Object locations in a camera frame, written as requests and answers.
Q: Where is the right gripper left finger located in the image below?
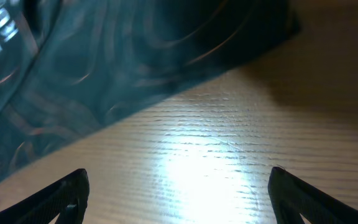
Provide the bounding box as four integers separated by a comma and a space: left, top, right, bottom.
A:
0, 169, 90, 224

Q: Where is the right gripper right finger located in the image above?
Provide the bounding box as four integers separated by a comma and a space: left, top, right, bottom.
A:
268, 167, 358, 224

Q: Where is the black printed cycling jersey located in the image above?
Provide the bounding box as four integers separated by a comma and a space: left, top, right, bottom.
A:
0, 0, 300, 182

